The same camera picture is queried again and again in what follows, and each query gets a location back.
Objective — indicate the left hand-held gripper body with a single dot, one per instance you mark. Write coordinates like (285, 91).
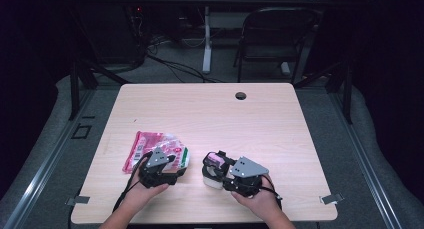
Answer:
(156, 172)

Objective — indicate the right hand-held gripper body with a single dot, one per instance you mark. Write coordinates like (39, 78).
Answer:
(246, 182)

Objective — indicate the clear container with black lid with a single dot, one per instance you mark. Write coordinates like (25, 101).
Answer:
(211, 172)

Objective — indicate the red white green plastic bag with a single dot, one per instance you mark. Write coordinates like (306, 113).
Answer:
(146, 145)

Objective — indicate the person's left hand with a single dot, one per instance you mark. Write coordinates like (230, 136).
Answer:
(143, 194)

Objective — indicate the person's right hand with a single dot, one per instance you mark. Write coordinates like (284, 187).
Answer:
(263, 202)

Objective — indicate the white desk foot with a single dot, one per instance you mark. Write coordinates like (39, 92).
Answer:
(285, 68)

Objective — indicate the black metal stand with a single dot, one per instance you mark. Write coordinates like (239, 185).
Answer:
(75, 89)
(347, 95)

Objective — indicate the white desk leg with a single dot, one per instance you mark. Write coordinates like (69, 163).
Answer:
(207, 39)

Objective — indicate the dark computer tower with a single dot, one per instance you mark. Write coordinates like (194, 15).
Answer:
(123, 35)

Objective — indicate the black folding chair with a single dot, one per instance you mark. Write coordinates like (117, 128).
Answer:
(276, 32)

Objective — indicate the aluminium floor rail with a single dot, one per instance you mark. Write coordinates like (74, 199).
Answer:
(40, 175)
(363, 165)

